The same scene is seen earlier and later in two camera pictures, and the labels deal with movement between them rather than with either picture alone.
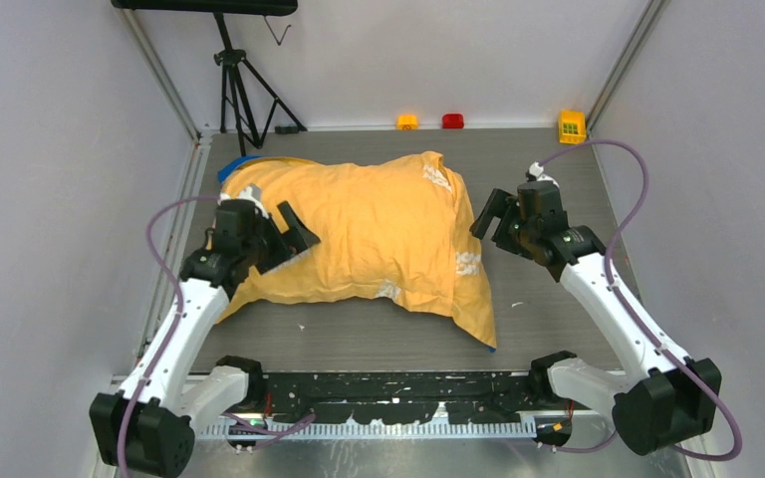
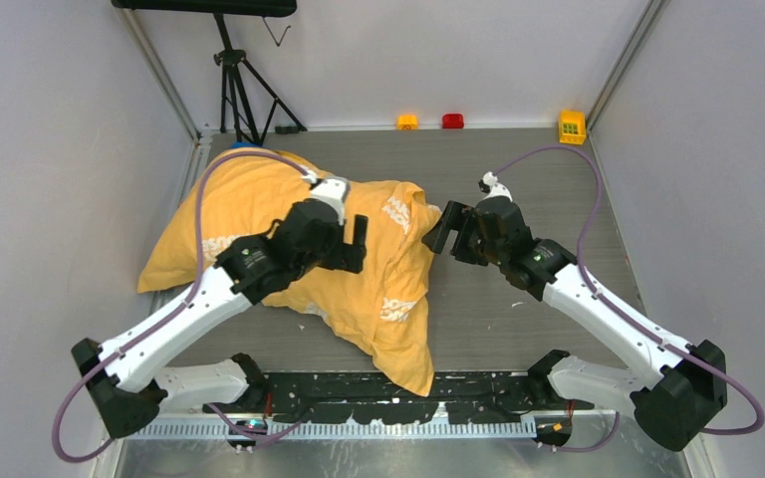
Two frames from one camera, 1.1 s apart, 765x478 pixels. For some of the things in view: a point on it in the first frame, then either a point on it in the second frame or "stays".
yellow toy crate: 572,126 stays
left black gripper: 302,238 → 347,256
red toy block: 452,120 stays
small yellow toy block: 407,121 stays
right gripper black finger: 499,204 → 458,217
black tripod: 245,92 stays
